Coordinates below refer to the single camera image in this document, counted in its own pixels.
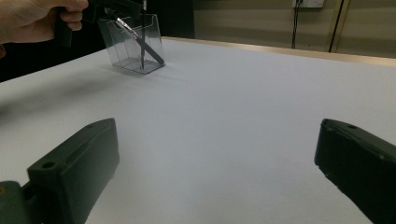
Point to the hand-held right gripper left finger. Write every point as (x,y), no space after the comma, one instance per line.
(74,174)

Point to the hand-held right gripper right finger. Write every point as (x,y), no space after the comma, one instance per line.
(361,168)

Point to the clear plastic organizer box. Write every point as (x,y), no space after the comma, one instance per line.
(121,46)

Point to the thin black makeup brush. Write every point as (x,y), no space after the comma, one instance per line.
(143,34)

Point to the white table sheet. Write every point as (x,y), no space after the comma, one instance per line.
(218,118)

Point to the vertical wall trim strip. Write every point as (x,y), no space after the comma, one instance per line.
(337,28)

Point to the white wall socket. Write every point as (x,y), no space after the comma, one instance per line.
(308,3)

